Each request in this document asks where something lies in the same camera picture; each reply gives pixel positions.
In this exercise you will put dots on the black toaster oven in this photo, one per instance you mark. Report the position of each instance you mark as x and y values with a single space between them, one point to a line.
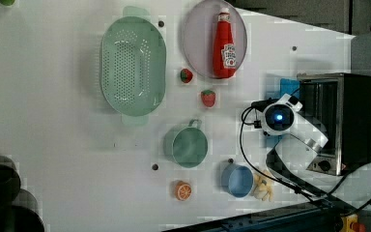
339 104

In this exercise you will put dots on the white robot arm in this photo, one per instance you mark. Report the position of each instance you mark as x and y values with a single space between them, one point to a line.
301 141

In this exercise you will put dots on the light red toy strawberry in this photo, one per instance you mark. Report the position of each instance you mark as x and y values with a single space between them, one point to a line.
208 98

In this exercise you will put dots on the dark red toy strawberry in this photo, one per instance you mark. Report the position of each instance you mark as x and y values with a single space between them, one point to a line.
186 75

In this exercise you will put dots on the toy orange slice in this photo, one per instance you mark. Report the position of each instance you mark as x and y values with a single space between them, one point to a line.
183 191

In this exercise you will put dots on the red ketchup bottle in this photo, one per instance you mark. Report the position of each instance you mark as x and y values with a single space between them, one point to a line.
224 51

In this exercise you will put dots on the blue cup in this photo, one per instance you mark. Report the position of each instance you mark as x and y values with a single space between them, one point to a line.
237 180

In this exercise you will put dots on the green perforated colander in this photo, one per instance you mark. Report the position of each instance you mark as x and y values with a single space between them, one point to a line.
132 66

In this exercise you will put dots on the purple round plate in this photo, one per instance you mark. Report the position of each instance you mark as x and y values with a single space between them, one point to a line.
199 31

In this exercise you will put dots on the peeled toy banana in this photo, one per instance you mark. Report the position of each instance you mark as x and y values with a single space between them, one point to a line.
263 186

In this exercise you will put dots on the black cylinder far edge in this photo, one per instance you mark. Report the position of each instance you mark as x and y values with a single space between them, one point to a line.
21 215

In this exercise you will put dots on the small green object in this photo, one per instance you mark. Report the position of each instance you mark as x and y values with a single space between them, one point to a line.
7 2

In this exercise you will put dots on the green cup with handle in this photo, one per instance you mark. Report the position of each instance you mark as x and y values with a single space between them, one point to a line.
186 145

